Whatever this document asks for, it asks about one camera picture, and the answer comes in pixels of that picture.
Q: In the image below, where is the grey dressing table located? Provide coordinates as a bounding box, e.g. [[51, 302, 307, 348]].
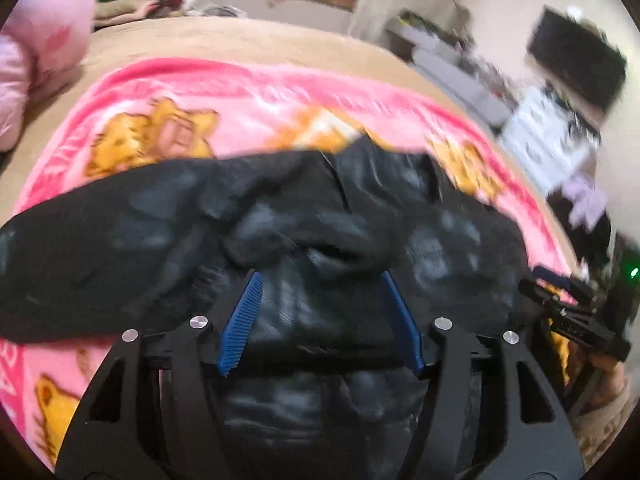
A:
[[385, 9, 515, 132]]

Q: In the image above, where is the pink cartoon cat blanket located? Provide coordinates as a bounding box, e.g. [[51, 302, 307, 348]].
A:
[[0, 56, 582, 470]]

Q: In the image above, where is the purple garment on chair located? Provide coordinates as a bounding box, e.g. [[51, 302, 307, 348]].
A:
[[561, 172, 606, 233]]

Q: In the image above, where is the right hand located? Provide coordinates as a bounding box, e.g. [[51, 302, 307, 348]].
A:
[[588, 352, 628, 410]]

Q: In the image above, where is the white drawer chest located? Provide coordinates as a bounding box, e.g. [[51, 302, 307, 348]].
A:
[[498, 88, 600, 196]]

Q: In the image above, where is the black wall television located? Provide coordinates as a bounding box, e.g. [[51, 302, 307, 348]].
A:
[[527, 6, 627, 112]]

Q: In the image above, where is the pink duvet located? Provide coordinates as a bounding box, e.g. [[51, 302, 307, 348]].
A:
[[1, 0, 96, 153]]

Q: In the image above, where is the black leather jacket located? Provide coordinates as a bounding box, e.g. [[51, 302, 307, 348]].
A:
[[1, 139, 539, 479]]

